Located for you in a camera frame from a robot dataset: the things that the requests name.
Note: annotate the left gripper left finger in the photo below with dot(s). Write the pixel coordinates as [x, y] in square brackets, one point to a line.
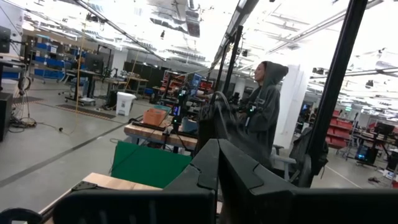
[140, 208]

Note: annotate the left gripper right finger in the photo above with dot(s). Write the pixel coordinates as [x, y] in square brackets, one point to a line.
[280, 205]

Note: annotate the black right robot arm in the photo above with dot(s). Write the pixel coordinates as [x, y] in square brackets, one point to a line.
[217, 124]

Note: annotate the black background robot arm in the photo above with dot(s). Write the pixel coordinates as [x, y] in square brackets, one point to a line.
[178, 112]

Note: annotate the green board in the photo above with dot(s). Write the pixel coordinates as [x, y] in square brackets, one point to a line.
[146, 165]

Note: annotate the dark office chair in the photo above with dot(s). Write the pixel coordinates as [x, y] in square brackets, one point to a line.
[298, 143]

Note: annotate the wooden work table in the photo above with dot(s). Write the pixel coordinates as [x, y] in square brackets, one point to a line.
[149, 133]

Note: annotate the person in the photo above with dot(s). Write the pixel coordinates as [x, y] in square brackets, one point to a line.
[264, 118]

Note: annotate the orange crate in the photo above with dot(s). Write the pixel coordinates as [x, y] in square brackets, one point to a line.
[154, 117]

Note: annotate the red shelving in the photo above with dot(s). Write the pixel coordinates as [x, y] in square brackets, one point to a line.
[340, 127]

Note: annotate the white trash bin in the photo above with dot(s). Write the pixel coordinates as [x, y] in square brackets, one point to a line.
[125, 104]

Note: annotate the black speaker box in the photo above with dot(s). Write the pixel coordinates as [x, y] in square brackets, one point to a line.
[5, 115]

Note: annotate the shelving with blue bins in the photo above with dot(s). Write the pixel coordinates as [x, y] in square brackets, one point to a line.
[46, 60]

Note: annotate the dark monitor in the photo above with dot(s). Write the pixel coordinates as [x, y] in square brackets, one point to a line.
[4, 39]

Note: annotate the black frame clamp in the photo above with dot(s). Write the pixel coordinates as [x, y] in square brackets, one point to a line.
[18, 214]

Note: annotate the black aluminium table frame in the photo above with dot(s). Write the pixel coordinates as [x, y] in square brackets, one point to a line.
[333, 93]

